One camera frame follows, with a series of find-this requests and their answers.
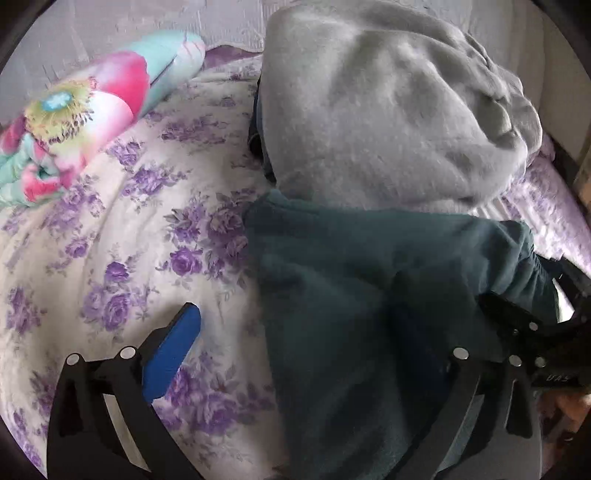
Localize purple floral bedspread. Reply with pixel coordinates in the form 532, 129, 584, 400
0, 45, 591, 480

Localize floral folded quilt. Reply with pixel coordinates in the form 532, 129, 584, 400
1, 30, 206, 207

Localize teal fleece pants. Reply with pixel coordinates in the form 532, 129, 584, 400
243, 191, 558, 479

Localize grey folded sweatpants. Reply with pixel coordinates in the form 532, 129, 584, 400
256, 1, 543, 213

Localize dark folded garment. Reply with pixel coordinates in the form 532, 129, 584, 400
247, 80, 276, 185

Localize person's right hand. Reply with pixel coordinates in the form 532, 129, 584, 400
539, 390, 590, 443

